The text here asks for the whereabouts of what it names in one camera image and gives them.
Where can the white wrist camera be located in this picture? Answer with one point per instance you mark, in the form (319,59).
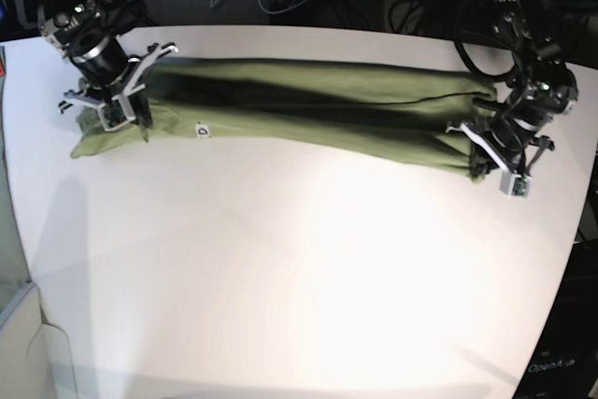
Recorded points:
(515,185)
(112,119)

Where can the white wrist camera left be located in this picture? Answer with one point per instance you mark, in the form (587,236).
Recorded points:
(515,185)

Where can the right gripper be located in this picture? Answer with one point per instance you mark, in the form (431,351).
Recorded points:
(111,78)

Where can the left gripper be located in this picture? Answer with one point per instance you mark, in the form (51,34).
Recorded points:
(503,144)

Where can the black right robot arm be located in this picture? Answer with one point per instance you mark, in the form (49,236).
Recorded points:
(75,26)

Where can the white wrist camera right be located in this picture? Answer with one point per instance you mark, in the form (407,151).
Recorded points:
(112,119)

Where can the green T-shirt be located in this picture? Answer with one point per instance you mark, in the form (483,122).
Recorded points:
(391,112)

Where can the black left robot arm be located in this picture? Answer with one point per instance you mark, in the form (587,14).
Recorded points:
(538,35)

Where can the black OpenArm base box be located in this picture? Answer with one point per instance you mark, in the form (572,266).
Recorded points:
(564,362)

